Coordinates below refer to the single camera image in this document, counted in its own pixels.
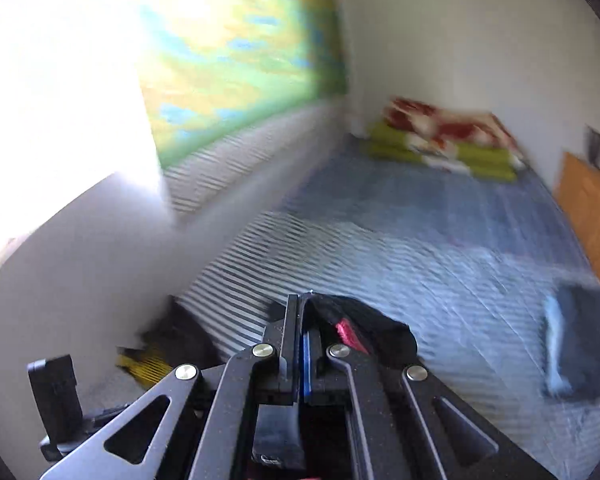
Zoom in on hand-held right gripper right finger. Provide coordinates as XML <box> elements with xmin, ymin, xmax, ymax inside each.
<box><xmin>301</xmin><ymin>327</ymin><xmax>558</xmax><ymax>480</ymax></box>

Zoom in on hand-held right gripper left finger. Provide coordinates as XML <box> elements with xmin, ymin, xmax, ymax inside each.
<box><xmin>39</xmin><ymin>294</ymin><xmax>303</xmax><ymax>480</ymax></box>

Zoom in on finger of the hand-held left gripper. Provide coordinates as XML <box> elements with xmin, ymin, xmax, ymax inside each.
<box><xmin>27</xmin><ymin>355</ymin><xmax>126</xmax><ymax>461</ymax></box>

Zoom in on black pants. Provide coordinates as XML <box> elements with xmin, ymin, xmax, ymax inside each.
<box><xmin>300</xmin><ymin>292</ymin><xmax>418</xmax><ymax>368</ymax></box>

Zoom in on yellow laundry basket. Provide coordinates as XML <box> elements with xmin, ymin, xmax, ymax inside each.
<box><xmin>116</xmin><ymin>342</ymin><xmax>173</xmax><ymax>386</ymax></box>

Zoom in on black cloth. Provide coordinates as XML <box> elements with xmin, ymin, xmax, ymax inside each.
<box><xmin>137</xmin><ymin>297</ymin><xmax>216</xmax><ymax>376</ymax></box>

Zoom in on striped bed sheet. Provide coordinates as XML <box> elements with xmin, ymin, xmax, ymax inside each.
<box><xmin>177</xmin><ymin>140</ymin><xmax>600</xmax><ymax>480</ymax></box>

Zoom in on green red rolled pillows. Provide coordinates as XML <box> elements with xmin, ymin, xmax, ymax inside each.
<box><xmin>360</xmin><ymin>120</ymin><xmax>518</xmax><ymax>183</ymax></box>

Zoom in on red white folded blanket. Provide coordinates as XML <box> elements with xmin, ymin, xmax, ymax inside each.
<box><xmin>382</xmin><ymin>97</ymin><xmax>526</xmax><ymax>171</ymax></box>

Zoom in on dark blue folded cloth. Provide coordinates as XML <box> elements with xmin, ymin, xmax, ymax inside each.
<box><xmin>540</xmin><ymin>285</ymin><xmax>600</xmax><ymax>402</ymax></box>

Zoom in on green yellow wall painting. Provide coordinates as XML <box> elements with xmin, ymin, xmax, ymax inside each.
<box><xmin>140</xmin><ymin>0</ymin><xmax>351</xmax><ymax>171</ymax></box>

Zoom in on wooden slatted bed rail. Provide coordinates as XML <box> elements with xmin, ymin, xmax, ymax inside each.
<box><xmin>555</xmin><ymin>152</ymin><xmax>600</xmax><ymax>311</ymax></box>

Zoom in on dark wall fixture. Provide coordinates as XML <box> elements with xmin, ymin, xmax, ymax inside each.
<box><xmin>584</xmin><ymin>127</ymin><xmax>600</xmax><ymax>168</ymax></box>

